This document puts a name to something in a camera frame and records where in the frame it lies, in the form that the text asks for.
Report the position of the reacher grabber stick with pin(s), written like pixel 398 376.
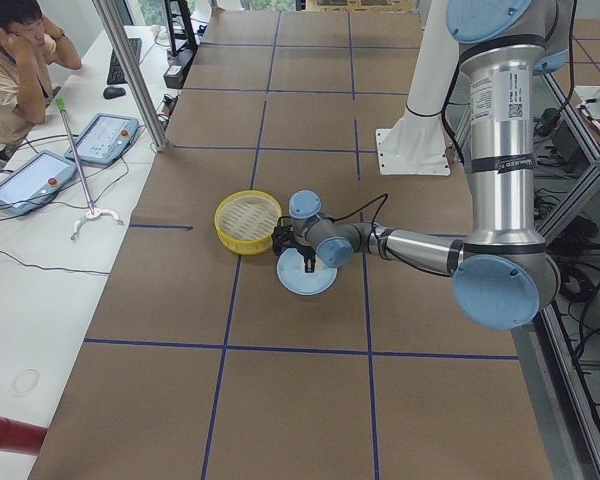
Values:
pixel 93 212

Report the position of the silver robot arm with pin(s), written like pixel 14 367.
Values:
pixel 502 276

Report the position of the far blue teach pendant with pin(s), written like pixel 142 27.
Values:
pixel 105 139

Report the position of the aluminium frame post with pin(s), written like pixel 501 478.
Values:
pixel 117 35

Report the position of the yellow bamboo steamer basket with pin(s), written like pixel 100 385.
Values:
pixel 245 221

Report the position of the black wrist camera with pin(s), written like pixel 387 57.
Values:
pixel 282 236

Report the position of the black computer mouse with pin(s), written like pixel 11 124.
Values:
pixel 113 92

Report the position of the black device with label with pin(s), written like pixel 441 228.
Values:
pixel 179 64

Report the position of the light blue plate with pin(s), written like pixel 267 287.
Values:
pixel 292 275

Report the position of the seated person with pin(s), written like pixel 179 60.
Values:
pixel 29 43

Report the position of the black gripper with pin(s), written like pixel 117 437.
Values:
pixel 305 251

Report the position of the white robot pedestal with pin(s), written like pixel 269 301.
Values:
pixel 415 145

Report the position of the red fire extinguisher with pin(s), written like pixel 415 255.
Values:
pixel 21 437

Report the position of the near blue teach pendant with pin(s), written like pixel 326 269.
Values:
pixel 35 183

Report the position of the blue teach pendant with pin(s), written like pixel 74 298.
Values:
pixel 105 139
pixel 35 183

